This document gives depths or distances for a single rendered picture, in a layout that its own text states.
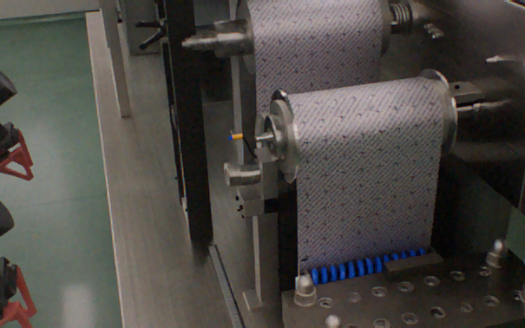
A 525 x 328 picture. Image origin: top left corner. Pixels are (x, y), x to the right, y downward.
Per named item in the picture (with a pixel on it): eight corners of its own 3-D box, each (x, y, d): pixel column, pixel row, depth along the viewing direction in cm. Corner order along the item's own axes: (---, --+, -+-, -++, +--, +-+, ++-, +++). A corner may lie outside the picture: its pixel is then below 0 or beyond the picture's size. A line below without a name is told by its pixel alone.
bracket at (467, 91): (436, 93, 108) (436, 82, 108) (467, 88, 110) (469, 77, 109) (450, 105, 104) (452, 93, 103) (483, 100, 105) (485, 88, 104)
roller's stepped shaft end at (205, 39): (181, 49, 119) (180, 32, 117) (213, 46, 120) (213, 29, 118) (184, 55, 116) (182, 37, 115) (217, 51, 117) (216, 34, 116)
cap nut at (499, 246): (480, 257, 110) (483, 234, 107) (500, 252, 110) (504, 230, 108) (493, 270, 106) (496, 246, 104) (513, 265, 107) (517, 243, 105)
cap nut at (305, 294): (291, 294, 103) (290, 272, 100) (312, 290, 103) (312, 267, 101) (298, 310, 100) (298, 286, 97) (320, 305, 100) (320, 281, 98)
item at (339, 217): (298, 275, 108) (297, 179, 99) (428, 250, 113) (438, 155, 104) (298, 277, 108) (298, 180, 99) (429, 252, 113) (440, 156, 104)
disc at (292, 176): (271, 157, 112) (268, 75, 105) (273, 156, 112) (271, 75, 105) (297, 200, 99) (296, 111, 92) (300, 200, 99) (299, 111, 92)
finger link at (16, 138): (43, 152, 143) (12, 121, 138) (44, 167, 137) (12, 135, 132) (18, 170, 143) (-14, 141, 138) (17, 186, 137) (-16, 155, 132)
